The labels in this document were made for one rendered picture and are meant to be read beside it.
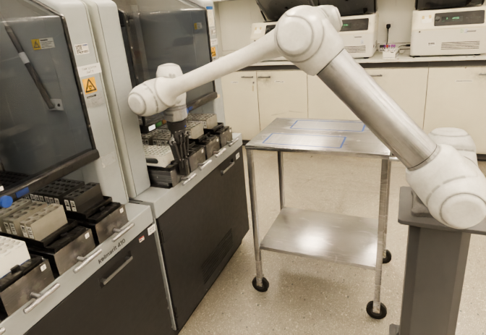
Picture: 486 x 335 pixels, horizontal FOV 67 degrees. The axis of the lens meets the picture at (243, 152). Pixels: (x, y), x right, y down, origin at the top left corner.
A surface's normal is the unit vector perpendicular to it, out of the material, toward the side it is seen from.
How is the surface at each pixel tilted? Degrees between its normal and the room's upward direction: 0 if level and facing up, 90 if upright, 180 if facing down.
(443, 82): 90
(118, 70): 90
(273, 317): 0
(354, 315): 0
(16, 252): 90
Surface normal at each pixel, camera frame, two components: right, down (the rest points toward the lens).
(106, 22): 0.92, 0.07
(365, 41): -0.38, 0.36
